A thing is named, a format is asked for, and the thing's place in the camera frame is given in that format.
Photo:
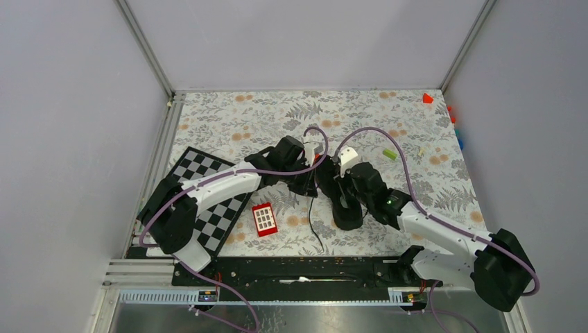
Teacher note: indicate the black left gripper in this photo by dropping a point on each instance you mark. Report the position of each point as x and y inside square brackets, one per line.
[307, 187]

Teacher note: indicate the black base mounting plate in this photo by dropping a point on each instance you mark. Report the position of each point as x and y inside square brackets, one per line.
[245, 276]

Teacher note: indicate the red toy calculator block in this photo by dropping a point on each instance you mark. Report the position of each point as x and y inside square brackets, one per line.
[264, 219]

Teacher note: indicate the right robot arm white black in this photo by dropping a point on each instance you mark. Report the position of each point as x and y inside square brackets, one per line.
[494, 265]

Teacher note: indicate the grey slotted cable duct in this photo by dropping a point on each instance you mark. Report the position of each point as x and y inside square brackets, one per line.
[209, 297]

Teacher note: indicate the orange red toy piece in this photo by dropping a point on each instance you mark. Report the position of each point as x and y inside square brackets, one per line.
[452, 114]

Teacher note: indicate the green rectangular block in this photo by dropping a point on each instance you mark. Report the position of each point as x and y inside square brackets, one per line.
[392, 155]

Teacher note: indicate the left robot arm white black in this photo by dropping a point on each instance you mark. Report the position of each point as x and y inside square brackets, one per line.
[269, 165]

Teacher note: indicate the red triangular block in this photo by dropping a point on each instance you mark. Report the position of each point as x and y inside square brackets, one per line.
[427, 99]

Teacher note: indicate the black sneaker shoe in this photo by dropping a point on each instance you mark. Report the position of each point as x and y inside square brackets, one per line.
[346, 210]

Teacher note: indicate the floral patterned table mat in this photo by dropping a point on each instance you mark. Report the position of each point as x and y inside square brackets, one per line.
[232, 125]

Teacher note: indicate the black white chessboard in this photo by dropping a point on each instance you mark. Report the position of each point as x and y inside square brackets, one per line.
[197, 203]

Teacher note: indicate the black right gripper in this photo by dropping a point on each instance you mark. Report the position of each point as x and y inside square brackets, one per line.
[348, 173]

